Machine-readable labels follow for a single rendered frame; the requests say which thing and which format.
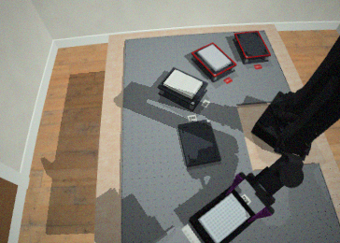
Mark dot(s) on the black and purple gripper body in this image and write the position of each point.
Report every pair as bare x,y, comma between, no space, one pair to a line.
266,200

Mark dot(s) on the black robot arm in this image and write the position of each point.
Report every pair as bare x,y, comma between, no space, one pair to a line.
317,114

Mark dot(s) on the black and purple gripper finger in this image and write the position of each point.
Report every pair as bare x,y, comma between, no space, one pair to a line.
263,213
237,181

